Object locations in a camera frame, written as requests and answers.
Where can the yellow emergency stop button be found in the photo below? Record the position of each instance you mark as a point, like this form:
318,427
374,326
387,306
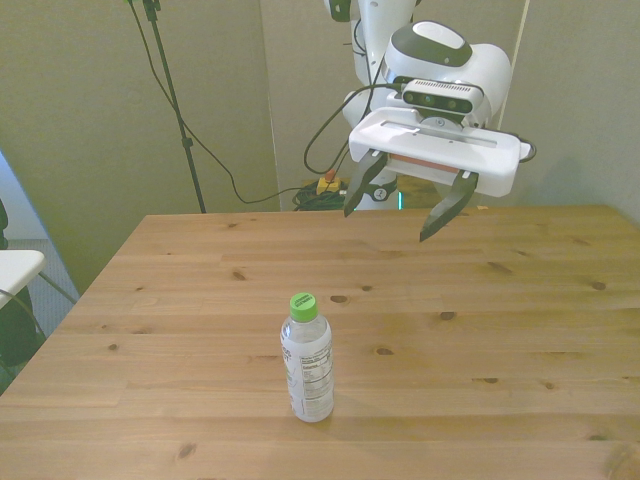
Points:
327,186

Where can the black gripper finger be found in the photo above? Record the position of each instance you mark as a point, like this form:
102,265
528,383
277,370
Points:
364,180
457,200

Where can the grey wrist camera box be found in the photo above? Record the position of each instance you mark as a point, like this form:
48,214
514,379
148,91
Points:
440,97

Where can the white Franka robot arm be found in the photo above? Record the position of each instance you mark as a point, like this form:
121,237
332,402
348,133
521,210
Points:
490,70

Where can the clear water bottle green cap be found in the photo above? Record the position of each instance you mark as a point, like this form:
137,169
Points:
307,370

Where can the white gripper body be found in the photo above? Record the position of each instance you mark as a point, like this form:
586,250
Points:
450,150

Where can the black tripod pole stand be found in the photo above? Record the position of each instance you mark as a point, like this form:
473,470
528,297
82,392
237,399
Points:
187,142

